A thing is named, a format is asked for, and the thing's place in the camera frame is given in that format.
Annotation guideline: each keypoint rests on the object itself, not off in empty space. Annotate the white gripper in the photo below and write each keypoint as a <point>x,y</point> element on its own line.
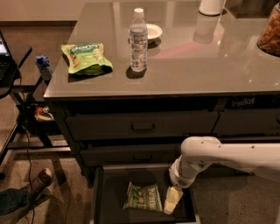
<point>179,179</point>

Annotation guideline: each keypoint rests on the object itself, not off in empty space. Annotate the green jalapeno kettle chip bag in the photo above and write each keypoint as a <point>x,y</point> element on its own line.
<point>145,198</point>

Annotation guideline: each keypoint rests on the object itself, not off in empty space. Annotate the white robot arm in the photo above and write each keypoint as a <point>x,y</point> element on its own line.
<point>197,153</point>

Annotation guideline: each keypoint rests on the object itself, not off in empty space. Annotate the open bottom drawer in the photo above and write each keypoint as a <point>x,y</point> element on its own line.
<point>110,193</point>

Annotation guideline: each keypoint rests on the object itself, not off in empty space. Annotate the dark middle left drawer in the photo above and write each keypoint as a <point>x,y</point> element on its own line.
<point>130,154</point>

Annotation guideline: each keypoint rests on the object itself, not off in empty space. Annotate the dark drawer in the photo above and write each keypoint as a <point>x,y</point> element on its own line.
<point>248,122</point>
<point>138,125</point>
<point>130,154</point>

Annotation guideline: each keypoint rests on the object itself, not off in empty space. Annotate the dark top left drawer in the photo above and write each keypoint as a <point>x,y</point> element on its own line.
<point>138,125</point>

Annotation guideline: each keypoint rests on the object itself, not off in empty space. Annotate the dark top right drawer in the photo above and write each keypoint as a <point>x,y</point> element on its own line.
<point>248,122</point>

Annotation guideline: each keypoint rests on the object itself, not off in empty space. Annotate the cheetos bag in cabinet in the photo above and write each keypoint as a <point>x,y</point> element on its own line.
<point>254,102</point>

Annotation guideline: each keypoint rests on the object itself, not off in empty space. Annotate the bright green snack bag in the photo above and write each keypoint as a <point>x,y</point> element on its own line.
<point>86,59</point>

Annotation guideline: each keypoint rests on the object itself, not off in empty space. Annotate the colourful items on stand shelf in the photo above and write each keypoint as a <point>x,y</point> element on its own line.
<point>43,114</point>

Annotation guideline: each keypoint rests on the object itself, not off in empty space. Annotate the black side stand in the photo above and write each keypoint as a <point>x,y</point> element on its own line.
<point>22,95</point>

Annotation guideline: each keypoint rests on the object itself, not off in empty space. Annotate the person's leg and shoe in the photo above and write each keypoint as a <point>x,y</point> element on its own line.
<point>12,199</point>

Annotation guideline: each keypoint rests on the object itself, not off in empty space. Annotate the small white bowl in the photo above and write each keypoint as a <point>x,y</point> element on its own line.
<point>154,31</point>

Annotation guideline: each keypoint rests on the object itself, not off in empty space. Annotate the clear plastic water bottle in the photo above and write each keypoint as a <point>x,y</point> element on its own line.
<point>138,41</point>

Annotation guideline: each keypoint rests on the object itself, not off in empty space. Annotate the blue capped bottle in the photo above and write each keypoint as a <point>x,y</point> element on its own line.
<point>45,67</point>

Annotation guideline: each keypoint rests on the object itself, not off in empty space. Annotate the white paper towel roll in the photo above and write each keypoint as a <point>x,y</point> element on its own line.
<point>211,7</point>

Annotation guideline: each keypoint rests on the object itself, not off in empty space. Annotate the black laptop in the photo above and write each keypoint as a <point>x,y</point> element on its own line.
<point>7,63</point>

